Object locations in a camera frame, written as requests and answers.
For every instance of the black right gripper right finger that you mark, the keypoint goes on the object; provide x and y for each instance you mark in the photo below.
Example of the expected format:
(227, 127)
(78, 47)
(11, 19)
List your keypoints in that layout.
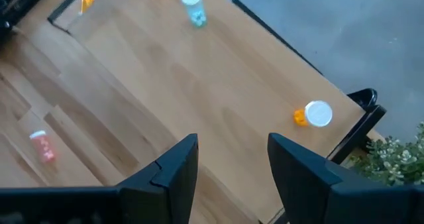
(308, 191)

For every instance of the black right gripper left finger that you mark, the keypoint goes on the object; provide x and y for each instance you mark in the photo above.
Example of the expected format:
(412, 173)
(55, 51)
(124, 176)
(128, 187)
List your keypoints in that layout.
(165, 191)

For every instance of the orange pill bottle white cap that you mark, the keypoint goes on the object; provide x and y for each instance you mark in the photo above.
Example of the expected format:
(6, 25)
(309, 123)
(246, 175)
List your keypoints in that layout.
(87, 0)
(318, 114)

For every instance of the red pill bottle white cap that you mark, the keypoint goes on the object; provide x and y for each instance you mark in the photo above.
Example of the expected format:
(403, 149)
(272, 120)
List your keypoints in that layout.
(43, 147)

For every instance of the teal pill bottle white cap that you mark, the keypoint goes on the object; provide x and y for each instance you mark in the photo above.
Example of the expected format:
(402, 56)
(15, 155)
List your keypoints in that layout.
(197, 15)

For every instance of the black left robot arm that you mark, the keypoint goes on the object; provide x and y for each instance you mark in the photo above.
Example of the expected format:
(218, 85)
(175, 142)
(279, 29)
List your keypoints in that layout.
(20, 5)

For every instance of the small green potted plant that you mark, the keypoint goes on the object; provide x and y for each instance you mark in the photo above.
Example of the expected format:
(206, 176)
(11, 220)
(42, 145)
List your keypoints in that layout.
(394, 161)

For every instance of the wooden shelf with black frame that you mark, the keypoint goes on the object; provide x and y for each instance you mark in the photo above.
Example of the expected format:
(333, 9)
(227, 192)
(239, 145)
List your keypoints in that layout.
(215, 85)

